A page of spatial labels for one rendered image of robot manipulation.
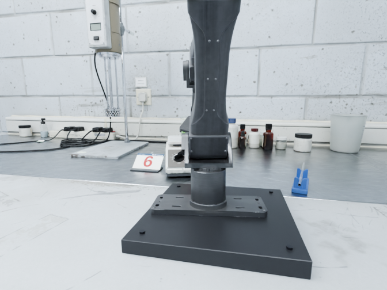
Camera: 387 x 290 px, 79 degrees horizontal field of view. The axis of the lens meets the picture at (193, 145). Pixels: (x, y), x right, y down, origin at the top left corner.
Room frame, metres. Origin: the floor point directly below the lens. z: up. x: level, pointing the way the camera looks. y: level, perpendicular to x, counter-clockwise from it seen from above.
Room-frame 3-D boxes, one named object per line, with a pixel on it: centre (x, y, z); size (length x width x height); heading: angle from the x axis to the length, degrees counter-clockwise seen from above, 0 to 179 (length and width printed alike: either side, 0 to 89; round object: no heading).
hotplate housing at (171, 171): (0.73, 0.02, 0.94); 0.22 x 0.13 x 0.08; 5
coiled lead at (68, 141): (1.06, 0.62, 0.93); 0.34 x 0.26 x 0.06; 168
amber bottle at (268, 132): (1.00, -0.32, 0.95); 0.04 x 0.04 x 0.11
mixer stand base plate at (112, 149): (0.99, 0.34, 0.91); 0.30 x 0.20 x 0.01; 168
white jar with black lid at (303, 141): (0.96, -0.46, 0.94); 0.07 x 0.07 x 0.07
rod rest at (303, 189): (0.55, -0.27, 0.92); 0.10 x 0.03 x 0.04; 153
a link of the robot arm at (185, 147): (0.41, -0.02, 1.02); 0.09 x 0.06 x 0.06; 89
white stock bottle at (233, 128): (1.04, -0.16, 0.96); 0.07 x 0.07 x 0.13
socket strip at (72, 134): (1.28, 0.61, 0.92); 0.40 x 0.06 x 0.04; 78
